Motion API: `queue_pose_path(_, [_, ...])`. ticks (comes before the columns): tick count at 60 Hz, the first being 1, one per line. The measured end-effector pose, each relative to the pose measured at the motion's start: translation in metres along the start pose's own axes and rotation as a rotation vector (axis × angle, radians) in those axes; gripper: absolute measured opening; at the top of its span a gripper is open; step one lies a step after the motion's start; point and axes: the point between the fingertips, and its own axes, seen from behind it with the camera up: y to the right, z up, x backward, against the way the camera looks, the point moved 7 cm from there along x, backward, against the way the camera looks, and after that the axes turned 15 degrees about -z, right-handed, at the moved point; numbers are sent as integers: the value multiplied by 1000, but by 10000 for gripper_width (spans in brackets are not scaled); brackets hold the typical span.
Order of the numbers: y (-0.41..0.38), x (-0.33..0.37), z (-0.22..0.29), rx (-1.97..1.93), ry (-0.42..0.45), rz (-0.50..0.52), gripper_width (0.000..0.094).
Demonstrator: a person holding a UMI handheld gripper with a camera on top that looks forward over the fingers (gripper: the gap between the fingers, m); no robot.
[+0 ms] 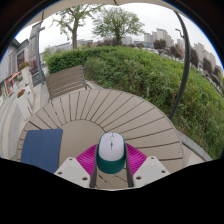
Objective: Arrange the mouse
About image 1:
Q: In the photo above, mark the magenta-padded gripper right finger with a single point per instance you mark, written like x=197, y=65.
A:
x=151, y=170

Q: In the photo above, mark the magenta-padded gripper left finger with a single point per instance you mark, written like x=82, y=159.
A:
x=71, y=171

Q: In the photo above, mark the grey storefront building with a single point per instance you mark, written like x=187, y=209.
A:
x=13, y=63

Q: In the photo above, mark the white flower planter box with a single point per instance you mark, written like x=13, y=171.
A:
x=26, y=75
x=24, y=105

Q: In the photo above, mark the white and teal computer mouse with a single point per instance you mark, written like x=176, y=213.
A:
x=111, y=150

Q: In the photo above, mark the beige parasol canopy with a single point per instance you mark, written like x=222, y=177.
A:
x=100, y=2

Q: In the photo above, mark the bare-trunked leafy tree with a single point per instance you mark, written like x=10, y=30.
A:
x=74, y=33

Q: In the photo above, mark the dark curved parasol pole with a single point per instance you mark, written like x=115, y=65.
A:
x=183, y=73

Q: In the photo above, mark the blue rectangular mouse pad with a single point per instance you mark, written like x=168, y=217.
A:
x=41, y=148

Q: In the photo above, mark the tall grey sign post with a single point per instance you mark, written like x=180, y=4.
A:
x=36, y=53

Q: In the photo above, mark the round-crowned green tree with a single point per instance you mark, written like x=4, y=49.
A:
x=116, y=23

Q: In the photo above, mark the green hedge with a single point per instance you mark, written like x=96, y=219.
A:
x=143, y=73

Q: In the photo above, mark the distant apartment buildings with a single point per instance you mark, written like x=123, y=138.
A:
x=161, y=35

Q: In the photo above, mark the wooden slatted chair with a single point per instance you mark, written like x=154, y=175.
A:
x=65, y=81

